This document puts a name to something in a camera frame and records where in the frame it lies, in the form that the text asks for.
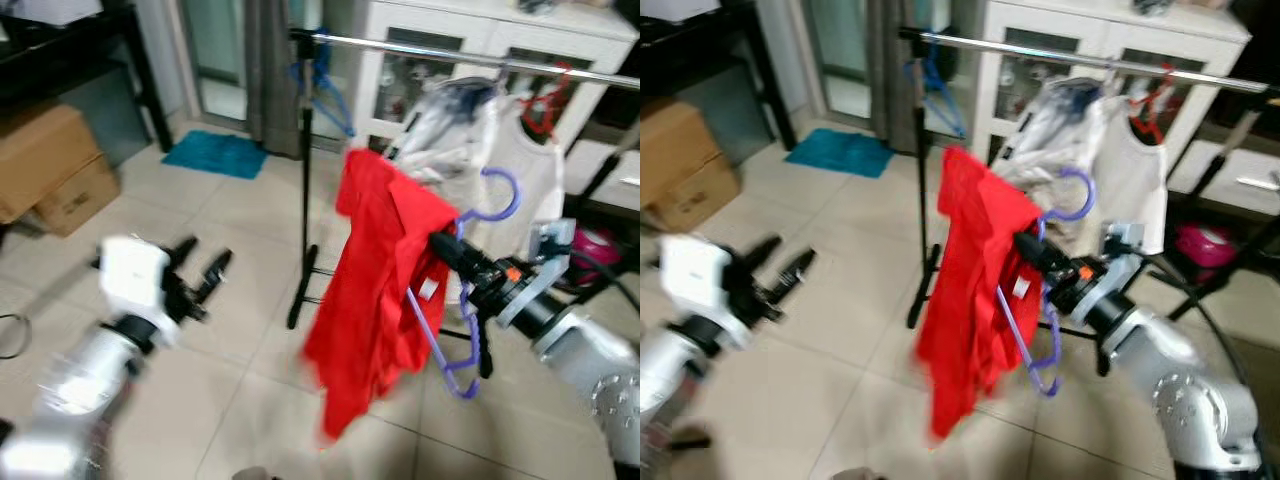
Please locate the blue plastic hanger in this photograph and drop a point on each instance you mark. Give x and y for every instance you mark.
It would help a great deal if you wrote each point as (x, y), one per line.
(322, 96)
(940, 100)

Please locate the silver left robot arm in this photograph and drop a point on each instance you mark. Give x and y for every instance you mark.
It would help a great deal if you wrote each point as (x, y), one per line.
(70, 400)
(670, 385)

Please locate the black ornament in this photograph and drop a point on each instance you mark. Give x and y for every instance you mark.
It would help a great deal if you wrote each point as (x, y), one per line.
(540, 6)
(1155, 6)

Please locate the red shirt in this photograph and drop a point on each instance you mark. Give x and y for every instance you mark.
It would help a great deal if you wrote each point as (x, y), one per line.
(975, 280)
(375, 280)

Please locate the white glass door cabinet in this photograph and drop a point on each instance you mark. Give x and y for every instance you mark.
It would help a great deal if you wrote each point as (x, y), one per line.
(470, 25)
(1060, 25)

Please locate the small closed cardboard box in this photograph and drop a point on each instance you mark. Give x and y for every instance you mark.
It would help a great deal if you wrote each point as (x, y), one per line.
(85, 200)
(715, 195)

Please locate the pink plastic container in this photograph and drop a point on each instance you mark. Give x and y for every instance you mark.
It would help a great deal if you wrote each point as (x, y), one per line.
(598, 250)
(1205, 245)

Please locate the black shelf rack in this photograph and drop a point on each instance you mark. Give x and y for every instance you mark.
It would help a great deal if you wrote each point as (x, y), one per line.
(60, 50)
(720, 40)

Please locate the large closed cardboard box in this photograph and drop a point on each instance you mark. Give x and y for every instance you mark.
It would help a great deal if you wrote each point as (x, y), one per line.
(675, 150)
(45, 155)

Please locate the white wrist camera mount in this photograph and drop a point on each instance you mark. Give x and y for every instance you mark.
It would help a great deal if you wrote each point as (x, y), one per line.
(1125, 245)
(132, 275)
(552, 245)
(700, 275)

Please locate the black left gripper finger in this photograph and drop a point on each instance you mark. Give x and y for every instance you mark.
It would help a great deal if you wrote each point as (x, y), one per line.
(182, 253)
(213, 274)
(764, 252)
(796, 274)

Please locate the teal floor mat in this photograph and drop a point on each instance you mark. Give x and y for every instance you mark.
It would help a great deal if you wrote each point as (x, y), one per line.
(215, 155)
(840, 152)

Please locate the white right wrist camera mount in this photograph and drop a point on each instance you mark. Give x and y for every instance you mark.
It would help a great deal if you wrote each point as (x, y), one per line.
(1125, 245)
(552, 245)

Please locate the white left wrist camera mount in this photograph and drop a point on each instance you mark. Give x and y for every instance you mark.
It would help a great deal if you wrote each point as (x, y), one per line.
(700, 275)
(132, 275)

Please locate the purple plastic hanger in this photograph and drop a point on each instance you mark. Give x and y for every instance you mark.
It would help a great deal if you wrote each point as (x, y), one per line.
(430, 336)
(1020, 336)

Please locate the grey brown curtain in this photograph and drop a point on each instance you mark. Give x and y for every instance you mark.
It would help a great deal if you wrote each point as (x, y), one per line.
(270, 80)
(890, 80)

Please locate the white flat box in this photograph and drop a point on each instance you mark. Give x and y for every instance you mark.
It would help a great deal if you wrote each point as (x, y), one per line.
(680, 8)
(50, 10)

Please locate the red plastic hanger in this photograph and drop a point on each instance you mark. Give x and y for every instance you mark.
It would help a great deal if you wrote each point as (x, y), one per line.
(1165, 86)
(560, 86)

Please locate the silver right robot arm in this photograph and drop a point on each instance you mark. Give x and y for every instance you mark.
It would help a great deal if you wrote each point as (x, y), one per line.
(1190, 370)
(590, 350)

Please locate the chrome rail black clothes rack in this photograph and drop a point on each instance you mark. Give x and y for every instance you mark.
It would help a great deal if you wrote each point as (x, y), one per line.
(450, 56)
(1050, 55)

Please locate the white tank top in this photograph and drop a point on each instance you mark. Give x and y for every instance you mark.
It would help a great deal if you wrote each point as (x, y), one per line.
(1140, 180)
(530, 170)

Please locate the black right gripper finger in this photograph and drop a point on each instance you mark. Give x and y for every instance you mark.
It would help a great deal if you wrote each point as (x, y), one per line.
(460, 250)
(1044, 250)
(1040, 266)
(458, 268)

